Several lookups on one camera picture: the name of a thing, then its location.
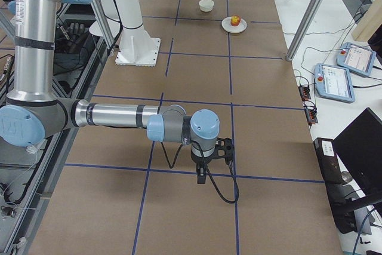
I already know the black computer box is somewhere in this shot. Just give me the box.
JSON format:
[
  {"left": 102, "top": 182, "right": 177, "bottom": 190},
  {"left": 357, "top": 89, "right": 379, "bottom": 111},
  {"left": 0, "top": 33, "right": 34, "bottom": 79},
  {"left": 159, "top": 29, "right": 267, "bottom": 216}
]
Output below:
[{"left": 313, "top": 137, "right": 372, "bottom": 235}]

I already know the near blue teach pendant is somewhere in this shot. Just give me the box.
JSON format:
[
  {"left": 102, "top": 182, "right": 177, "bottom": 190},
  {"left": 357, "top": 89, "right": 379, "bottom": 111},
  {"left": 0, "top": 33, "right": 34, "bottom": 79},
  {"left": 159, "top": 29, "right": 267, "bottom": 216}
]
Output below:
[{"left": 315, "top": 63, "right": 355, "bottom": 103}]

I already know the white plate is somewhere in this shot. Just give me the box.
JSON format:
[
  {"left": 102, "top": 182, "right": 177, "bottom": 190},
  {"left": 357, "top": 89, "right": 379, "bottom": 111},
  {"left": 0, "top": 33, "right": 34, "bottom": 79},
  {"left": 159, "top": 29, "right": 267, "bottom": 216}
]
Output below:
[{"left": 221, "top": 16, "right": 247, "bottom": 33}]

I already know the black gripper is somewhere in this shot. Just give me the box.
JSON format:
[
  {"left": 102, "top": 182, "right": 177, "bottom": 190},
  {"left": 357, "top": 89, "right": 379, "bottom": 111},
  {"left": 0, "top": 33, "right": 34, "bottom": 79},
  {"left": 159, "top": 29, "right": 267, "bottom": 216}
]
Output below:
[{"left": 191, "top": 146, "right": 217, "bottom": 184}]

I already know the aluminium table rail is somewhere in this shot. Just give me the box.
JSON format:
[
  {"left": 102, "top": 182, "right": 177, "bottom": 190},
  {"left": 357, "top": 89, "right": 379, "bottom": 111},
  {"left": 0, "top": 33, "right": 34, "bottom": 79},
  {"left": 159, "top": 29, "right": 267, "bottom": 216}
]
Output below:
[{"left": 1, "top": 38, "right": 107, "bottom": 254}]

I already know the far orange black adapter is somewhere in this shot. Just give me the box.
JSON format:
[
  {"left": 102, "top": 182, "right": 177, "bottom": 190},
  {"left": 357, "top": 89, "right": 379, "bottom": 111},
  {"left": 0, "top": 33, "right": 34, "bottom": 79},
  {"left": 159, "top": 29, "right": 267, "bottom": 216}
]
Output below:
[{"left": 298, "top": 85, "right": 311, "bottom": 101}]

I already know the aluminium frame post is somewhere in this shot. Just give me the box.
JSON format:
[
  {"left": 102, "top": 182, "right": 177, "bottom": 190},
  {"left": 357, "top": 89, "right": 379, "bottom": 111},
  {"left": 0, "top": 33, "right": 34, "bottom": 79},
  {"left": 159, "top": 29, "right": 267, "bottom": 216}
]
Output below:
[{"left": 285, "top": 0, "right": 322, "bottom": 62}]

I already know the blue teach pendant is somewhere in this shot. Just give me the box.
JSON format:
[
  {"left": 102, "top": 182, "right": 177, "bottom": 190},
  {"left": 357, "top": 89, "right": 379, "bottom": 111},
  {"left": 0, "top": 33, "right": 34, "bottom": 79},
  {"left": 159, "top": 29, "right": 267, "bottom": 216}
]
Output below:
[
  {"left": 315, "top": 63, "right": 355, "bottom": 103},
  {"left": 337, "top": 42, "right": 377, "bottom": 77}
]

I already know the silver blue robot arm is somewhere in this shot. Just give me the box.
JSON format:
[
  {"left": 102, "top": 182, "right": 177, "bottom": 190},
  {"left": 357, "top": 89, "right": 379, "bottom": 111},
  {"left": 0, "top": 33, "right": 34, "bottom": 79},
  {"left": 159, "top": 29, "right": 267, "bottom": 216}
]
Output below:
[{"left": 1, "top": 0, "right": 220, "bottom": 183}]

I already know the near orange black adapter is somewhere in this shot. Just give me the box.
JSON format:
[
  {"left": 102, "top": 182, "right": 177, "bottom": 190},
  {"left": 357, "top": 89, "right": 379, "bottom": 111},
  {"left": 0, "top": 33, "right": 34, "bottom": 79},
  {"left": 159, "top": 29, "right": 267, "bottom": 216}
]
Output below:
[{"left": 304, "top": 105, "right": 318, "bottom": 126}]

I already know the black monitor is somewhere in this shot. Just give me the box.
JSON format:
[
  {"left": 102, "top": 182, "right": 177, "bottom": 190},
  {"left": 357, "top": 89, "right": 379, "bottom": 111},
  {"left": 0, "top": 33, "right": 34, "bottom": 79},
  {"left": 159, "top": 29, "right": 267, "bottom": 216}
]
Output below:
[{"left": 334, "top": 107, "right": 381, "bottom": 195}]

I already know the red yellow apple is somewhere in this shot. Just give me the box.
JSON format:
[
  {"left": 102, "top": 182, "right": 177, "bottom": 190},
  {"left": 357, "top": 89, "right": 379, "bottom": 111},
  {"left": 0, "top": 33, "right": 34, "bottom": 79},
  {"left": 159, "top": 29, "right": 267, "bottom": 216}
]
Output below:
[{"left": 230, "top": 15, "right": 241, "bottom": 27}]

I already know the wooden board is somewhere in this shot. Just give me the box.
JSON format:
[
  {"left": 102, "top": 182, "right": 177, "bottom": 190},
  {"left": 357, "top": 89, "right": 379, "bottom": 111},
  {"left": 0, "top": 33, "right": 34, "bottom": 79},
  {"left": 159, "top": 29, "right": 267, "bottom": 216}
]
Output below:
[{"left": 352, "top": 0, "right": 382, "bottom": 42}]

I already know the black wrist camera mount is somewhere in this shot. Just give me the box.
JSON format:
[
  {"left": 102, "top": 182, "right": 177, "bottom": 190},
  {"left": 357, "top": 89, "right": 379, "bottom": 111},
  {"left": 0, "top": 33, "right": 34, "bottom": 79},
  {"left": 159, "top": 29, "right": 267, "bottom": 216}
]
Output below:
[{"left": 214, "top": 137, "right": 235, "bottom": 165}]

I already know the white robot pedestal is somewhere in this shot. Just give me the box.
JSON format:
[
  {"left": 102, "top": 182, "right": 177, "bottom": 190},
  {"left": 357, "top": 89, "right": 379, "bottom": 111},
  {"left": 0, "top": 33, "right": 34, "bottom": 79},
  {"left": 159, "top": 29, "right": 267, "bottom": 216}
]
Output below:
[{"left": 115, "top": 0, "right": 161, "bottom": 66}]

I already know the far blue teach pendant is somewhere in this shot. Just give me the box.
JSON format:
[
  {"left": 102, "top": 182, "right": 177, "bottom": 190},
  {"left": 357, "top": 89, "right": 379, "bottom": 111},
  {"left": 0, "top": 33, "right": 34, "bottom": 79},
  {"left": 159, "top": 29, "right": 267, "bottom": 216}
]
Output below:
[{"left": 337, "top": 42, "right": 377, "bottom": 77}]

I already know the white bowl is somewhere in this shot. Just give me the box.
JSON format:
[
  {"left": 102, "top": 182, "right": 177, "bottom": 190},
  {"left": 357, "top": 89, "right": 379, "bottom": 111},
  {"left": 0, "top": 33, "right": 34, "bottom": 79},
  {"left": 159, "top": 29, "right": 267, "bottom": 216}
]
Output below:
[{"left": 199, "top": 0, "right": 215, "bottom": 13}]

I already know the orange black adapter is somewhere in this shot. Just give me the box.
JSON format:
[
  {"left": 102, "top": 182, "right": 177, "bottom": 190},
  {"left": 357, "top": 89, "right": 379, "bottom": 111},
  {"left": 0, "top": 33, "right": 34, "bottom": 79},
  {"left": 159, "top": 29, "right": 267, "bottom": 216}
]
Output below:
[
  {"left": 298, "top": 85, "right": 311, "bottom": 101},
  {"left": 304, "top": 105, "right": 318, "bottom": 126}
]

